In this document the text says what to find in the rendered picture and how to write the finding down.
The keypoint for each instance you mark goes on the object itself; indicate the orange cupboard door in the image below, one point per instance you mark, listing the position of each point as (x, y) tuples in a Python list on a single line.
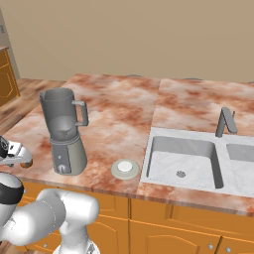
[(109, 236), (49, 243), (172, 239), (239, 245)]

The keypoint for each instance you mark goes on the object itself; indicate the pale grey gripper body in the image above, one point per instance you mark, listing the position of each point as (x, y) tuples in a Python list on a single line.
[(22, 153)]

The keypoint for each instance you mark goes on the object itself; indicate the orange cupboard run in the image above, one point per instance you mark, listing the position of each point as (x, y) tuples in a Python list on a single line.
[(6, 77)]

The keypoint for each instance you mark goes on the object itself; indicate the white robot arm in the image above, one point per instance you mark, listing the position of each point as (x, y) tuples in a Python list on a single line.
[(39, 215)]

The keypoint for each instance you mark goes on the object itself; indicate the grey sink tap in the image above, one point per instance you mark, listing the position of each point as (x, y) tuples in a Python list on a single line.
[(226, 120)]

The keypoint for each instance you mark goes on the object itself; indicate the orange tangerine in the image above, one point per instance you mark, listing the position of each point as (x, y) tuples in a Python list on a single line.
[(28, 164)]

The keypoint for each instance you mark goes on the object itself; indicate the grey stool seat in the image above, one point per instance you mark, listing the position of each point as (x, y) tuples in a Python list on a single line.
[(192, 78)]

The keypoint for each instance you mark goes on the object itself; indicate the grey blender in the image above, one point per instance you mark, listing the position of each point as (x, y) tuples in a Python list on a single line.
[(67, 155)]

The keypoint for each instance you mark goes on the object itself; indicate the white marble double sink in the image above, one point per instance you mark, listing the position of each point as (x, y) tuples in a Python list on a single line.
[(185, 162)]

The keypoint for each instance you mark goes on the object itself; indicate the silver round cupboard knob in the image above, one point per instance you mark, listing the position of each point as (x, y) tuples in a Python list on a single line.
[(228, 249), (210, 246), (45, 245)]

